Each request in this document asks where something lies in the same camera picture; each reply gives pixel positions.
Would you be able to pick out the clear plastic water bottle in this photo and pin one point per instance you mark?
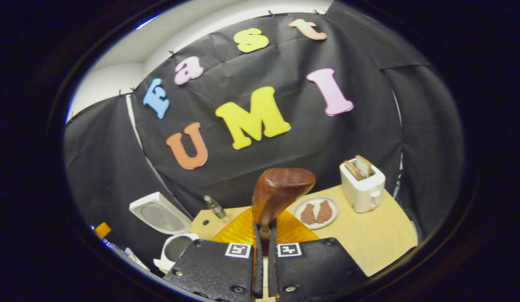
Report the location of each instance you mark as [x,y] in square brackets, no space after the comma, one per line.
[216,209]

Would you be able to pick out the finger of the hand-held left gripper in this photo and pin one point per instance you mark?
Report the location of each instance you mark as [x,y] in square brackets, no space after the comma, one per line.
[102,230]

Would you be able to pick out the brown meat piece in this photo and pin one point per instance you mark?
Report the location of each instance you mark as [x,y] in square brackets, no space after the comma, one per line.
[324,212]
[308,214]

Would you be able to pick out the brown wooden spoon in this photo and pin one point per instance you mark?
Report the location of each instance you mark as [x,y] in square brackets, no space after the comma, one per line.
[281,191]

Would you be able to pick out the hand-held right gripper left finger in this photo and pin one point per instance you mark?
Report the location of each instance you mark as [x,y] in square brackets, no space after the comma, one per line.
[258,268]

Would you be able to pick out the round white plate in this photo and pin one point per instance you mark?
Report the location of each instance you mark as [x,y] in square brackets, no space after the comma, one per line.
[333,207]

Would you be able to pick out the white toaster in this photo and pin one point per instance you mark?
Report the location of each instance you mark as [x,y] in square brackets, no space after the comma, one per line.
[365,195]

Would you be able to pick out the white rice cooker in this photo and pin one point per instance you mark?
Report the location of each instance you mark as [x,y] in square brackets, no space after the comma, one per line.
[159,216]

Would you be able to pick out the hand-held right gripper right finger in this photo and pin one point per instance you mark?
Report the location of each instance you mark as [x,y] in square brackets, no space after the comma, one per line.
[271,268]

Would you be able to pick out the toast bread slice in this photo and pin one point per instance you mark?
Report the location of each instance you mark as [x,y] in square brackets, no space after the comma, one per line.
[353,170]
[364,165]

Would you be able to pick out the black backdrop cloth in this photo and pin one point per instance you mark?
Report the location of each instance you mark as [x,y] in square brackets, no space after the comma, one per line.
[117,159]

